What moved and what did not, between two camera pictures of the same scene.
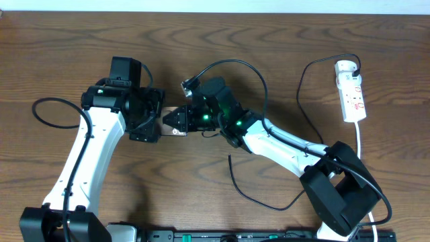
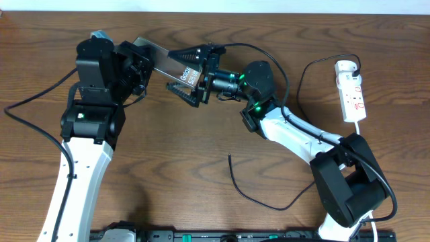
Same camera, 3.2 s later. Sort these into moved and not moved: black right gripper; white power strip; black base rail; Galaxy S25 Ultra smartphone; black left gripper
Moved: black right gripper; black left gripper; Galaxy S25 Ultra smartphone
Not moved: black base rail; white power strip
